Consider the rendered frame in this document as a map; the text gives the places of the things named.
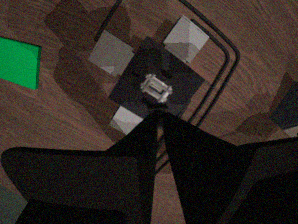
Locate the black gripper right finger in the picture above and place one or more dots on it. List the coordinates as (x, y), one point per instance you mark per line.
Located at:
(213, 176)

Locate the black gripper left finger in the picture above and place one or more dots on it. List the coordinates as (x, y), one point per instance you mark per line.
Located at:
(121, 177)

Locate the grey usb socket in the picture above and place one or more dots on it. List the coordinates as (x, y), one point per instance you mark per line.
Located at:
(156, 88)

